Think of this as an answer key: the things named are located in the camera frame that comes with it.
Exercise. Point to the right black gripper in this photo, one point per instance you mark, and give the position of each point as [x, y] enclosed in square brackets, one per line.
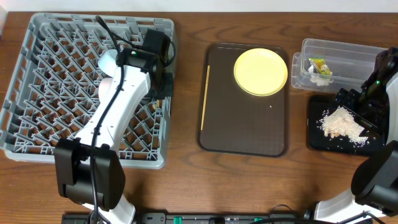
[347, 99]

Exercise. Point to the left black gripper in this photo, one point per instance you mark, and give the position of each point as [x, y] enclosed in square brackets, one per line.
[166, 86]

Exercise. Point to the rice food scraps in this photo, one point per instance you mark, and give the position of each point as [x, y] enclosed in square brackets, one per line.
[341, 123]

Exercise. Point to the light blue bowl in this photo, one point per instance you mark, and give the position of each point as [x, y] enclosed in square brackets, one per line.
[107, 63]

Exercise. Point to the white tissue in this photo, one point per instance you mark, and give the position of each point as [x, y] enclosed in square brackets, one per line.
[315, 78]

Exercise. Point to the green orange snack wrapper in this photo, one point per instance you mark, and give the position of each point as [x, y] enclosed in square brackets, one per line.
[320, 66]

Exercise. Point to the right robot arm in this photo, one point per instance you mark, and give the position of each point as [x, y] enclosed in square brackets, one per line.
[373, 191]

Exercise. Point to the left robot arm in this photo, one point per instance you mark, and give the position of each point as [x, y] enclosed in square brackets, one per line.
[88, 169]

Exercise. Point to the black waste tray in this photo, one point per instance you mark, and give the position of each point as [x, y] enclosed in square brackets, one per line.
[318, 108]

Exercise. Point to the clear plastic bin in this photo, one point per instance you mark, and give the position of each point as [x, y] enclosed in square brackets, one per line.
[351, 64]

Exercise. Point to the yellow plate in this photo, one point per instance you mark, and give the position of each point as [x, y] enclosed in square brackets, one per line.
[260, 72]

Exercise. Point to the brown serving tray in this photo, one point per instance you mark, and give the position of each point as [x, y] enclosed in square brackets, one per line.
[236, 121]

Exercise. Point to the grey plastic dish rack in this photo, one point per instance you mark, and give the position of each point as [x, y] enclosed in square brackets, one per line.
[53, 91]

